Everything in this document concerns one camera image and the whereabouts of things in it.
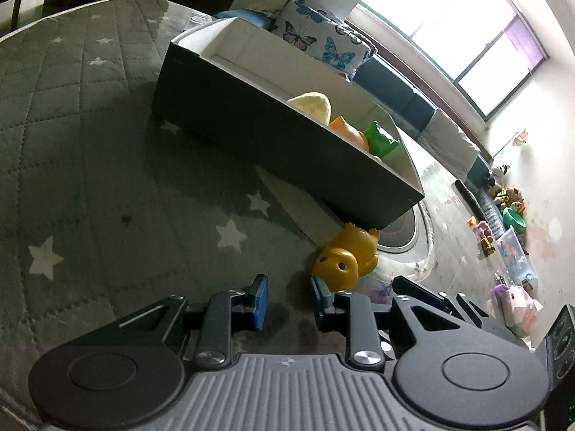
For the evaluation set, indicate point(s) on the green pouch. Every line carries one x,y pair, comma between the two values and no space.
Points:
379,143

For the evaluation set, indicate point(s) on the large yellow toy figure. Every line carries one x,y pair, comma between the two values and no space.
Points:
350,134

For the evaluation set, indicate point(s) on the clear plastic box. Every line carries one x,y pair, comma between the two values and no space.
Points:
516,253

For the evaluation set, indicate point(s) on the black stick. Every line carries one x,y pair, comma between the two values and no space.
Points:
467,195

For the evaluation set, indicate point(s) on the window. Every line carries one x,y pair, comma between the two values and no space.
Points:
449,22

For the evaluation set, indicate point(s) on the black and white plush toy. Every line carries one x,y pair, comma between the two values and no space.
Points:
498,173

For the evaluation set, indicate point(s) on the pink toy set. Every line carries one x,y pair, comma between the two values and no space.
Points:
521,305

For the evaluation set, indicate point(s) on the small yellow toy vehicle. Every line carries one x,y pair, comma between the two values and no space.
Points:
487,248

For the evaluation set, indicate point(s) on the grey quilted star mat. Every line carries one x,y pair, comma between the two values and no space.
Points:
90,166

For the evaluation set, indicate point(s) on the green bowl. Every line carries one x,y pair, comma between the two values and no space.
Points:
515,221

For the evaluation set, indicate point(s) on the yellow plush chick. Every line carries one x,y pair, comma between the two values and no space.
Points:
312,105

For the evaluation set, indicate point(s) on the wall sticker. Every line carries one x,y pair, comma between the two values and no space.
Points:
520,137

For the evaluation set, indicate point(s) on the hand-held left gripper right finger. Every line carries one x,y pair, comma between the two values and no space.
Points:
320,306

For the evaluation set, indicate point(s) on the small yellow toy figure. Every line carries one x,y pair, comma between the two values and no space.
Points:
341,256

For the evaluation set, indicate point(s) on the small pink toy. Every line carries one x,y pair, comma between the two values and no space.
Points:
484,230

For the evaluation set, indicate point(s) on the dark cardboard box white inside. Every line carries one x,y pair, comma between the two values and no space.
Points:
269,143

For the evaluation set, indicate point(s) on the blue cushion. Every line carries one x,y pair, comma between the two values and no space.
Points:
247,19

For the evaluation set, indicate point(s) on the teal sofa cushions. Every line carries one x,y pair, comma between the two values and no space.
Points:
395,94

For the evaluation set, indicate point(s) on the butterfly print pillow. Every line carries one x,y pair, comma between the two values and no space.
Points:
310,31

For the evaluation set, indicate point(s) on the white sofa cushion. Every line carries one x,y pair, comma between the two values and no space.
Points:
451,143

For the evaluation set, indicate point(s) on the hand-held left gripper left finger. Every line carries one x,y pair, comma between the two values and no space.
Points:
260,301

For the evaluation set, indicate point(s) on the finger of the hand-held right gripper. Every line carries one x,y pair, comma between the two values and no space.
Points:
431,297

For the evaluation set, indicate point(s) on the pile of stuffed toys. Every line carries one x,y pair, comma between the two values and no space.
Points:
510,197

